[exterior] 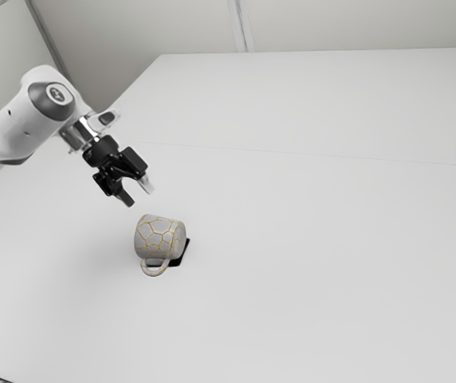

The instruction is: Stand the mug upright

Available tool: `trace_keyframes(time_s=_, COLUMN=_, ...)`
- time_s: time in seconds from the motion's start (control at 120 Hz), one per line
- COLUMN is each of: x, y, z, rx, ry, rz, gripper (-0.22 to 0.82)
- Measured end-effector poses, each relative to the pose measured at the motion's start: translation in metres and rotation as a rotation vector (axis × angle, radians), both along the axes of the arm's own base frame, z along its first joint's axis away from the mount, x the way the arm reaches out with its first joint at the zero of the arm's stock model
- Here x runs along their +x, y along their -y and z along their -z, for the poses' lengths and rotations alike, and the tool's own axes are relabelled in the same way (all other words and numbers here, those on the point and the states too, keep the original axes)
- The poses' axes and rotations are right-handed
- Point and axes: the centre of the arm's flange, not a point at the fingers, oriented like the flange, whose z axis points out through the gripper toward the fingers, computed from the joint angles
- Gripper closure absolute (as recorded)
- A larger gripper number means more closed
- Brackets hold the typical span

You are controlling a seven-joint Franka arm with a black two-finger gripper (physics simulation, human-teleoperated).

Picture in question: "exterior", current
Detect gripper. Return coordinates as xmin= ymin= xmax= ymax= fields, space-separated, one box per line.
xmin=81 ymin=134 xmax=157 ymax=208

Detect grey mug with gold cracks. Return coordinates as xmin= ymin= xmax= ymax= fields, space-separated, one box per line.
xmin=133 ymin=213 xmax=188 ymax=278

